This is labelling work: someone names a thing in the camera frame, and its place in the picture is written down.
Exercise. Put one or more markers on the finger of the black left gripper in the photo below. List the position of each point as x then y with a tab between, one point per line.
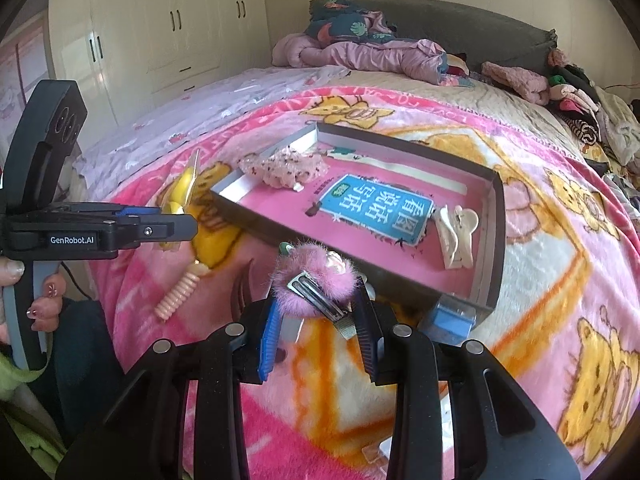
136	229

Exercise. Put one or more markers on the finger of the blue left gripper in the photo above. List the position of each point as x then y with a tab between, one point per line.
137	211

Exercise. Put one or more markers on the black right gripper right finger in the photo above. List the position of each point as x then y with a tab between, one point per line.
369	331

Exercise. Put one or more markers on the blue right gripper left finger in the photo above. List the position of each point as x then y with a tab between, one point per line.
269	340

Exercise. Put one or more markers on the pink fluffy pompom hair clip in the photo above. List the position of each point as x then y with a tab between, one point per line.
311	281

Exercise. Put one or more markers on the blue clear plastic box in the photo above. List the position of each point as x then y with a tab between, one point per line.
450	321

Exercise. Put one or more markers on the dark maroon hair claw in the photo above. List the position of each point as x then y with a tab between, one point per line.
241	292

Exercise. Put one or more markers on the left hand painted nails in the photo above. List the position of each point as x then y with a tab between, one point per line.
46	309

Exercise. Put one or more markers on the light floral bed sheet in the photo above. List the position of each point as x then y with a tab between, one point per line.
196	112

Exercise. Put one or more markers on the shallow cardboard tray box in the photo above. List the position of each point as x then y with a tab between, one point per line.
398	272

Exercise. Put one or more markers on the blue chinese text booklet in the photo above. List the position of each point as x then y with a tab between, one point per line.
393	213

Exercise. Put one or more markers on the cream white claw clip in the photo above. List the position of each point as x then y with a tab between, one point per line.
455	228

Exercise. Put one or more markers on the pink lace scrunchie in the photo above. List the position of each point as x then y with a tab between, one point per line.
285	168

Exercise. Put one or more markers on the cream white wardrobe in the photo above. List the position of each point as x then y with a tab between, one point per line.
131	56

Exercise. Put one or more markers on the pink cartoon bear blanket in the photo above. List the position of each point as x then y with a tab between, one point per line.
566	325

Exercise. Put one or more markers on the pink crumpled quilt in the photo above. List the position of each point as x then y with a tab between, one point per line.
420	60

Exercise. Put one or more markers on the dark floral pillow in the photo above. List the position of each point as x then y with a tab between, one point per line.
332	21

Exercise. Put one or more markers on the pink folded garment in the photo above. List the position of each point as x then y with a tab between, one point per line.
530	86

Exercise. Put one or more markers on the dark grey headboard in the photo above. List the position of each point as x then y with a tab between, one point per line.
478	35

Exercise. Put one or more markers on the pile of clothes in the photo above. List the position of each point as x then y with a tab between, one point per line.
605	126

